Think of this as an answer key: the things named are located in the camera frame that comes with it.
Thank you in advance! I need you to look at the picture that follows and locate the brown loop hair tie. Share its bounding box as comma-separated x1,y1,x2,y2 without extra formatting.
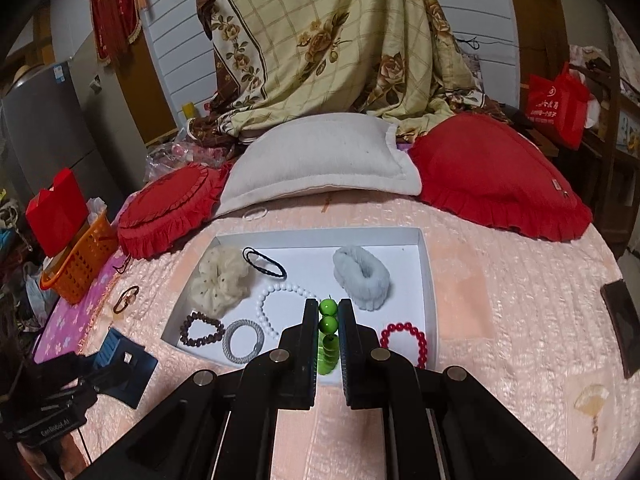
112,285,142,316

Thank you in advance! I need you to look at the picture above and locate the white bead bracelet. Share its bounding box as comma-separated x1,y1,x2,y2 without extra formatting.
256,282,321,343

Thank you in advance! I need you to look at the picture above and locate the white shallow cardboard box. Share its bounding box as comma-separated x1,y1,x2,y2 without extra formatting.
161,227,441,386

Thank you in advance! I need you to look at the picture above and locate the red shopping bag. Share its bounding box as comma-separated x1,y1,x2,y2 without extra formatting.
525,61,591,150

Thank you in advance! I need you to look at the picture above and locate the blue plastic jewelry stand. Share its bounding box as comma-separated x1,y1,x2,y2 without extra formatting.
92,327,160,409

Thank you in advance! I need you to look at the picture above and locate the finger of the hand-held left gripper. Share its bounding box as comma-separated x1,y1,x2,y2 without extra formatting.
50,354,108,396

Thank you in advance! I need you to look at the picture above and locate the round red ruffled pillow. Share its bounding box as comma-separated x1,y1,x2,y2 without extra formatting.
116,162,231,261

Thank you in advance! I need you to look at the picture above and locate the fan-shaped shell hair stick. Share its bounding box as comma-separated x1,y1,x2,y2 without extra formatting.
572,384,608,463

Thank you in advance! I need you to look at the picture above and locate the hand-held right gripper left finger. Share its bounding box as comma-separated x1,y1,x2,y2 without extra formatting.
102,298,321,480

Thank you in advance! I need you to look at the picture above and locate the orange plastic basket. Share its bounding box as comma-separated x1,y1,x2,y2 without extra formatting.
40,208,120,306

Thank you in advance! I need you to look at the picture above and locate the grey refrigerator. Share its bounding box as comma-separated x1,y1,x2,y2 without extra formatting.
0,62,126,211

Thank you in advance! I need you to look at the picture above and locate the brown bead bracelet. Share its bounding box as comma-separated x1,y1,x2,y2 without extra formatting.
179,311,226,347

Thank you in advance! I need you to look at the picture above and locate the clear plastic bag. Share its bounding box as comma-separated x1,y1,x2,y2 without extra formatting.
145,137,211,183

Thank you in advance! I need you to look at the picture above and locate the brown wooden door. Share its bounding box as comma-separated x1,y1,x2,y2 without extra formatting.
502,0,571,116
112,25,178,147

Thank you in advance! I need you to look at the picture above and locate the light blue fluffy scrunchie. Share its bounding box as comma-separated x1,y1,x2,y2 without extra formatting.
332,245,393,312

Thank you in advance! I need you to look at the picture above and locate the white pillow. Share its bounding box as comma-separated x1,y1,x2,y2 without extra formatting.
215,114,423,218

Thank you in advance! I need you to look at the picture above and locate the cream floral checked quilt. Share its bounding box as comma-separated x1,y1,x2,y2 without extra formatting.
187,0,506,146

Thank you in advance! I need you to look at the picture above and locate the cream dotted scrunchie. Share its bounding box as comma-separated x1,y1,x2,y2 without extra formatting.
189,246,251,318

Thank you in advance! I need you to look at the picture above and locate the green bead bracelet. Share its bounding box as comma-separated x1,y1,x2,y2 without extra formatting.
317,298,342,377

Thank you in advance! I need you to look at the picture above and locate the red tasselled wall hanging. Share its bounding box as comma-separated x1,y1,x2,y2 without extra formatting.
84,0,148,66

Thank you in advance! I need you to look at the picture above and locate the heart-shaped red ruffled pillow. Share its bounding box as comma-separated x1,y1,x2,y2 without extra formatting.
407,112,594,245

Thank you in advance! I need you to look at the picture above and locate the grey spiral hair tie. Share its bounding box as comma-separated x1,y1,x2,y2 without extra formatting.
222,318,266,365

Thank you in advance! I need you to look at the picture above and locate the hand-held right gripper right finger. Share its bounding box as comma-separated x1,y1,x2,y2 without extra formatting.
337,298,583,480

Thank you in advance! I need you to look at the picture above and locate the purple floral sheet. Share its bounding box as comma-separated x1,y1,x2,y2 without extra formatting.
32,255,131,366

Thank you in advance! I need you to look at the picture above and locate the pink quilted bedcover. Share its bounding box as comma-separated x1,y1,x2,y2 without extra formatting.
75,190,628,480

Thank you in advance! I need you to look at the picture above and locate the red gift box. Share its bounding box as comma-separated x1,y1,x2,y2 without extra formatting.
25,167,90,258

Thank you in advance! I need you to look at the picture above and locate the red bead bracelet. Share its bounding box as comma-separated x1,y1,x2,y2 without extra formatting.
379,323,428,368

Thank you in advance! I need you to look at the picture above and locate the black hair tie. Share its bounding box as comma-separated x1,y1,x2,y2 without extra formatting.
242,246,288,281

